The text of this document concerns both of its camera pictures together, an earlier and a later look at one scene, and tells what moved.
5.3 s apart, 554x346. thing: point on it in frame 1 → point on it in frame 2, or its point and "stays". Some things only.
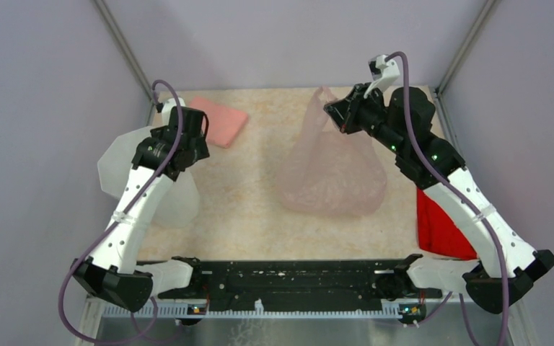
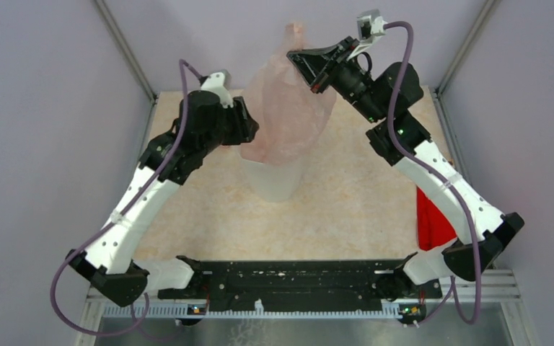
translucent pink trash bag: (330, 172) → (291, 118)
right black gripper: (345, 111) → (315, 66)
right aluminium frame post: (485, 13) stays
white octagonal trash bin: (180, 207) → (276, 183)
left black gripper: (201, 146) → (245, 127)
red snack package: (438, 233) stays
